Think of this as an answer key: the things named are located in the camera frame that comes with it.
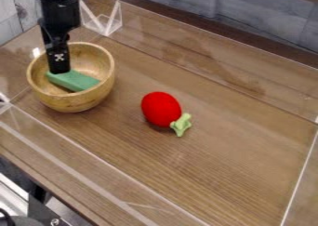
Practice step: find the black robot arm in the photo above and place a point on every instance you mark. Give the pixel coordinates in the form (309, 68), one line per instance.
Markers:
(59, 19)

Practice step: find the light wooden bowl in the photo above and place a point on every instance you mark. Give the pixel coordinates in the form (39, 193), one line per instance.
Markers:
(89, 59)

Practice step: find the red plush strawberry toy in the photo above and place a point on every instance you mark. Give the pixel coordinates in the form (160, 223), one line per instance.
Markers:
(164, 112)

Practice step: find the green rectangular block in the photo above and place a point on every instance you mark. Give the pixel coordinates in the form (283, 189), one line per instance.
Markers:
(74, 80)

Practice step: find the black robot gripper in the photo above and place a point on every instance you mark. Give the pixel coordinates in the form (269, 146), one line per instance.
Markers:
(61, 18)

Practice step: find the clear acrylic enclosure wall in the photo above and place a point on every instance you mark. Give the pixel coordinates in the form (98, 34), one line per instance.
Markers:
(129, 173)

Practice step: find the black metal table bracket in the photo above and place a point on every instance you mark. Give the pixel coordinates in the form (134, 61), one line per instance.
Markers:
(39, 211)

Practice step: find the clear acrylic corner bracket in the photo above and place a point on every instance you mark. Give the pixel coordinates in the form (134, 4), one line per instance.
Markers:
(102, 24)

